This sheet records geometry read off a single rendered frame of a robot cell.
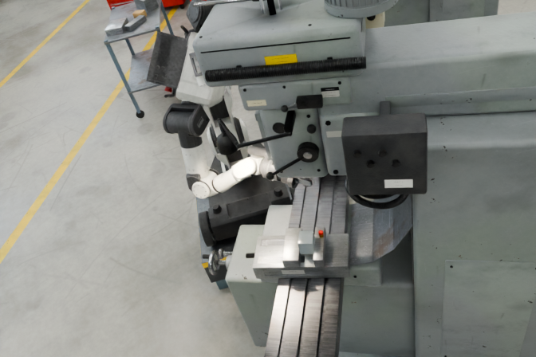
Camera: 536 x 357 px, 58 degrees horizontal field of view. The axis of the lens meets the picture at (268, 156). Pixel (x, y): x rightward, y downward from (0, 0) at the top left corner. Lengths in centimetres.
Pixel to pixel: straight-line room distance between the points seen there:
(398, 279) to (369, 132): 97
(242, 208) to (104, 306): 120
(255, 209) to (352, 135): 153
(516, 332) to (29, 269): 312
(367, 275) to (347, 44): 98
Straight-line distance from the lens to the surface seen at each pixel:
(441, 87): 141
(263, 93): 143
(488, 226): 164
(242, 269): 216
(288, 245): 178
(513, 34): 146
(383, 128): 118
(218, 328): 297
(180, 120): 191
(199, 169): 198
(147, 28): 447
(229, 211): 267
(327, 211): 201
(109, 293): 343
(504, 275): 184
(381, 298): 210
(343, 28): 129
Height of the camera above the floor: 246
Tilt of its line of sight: 40 degrees down
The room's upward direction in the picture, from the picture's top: 15 degrees counter-clockwise
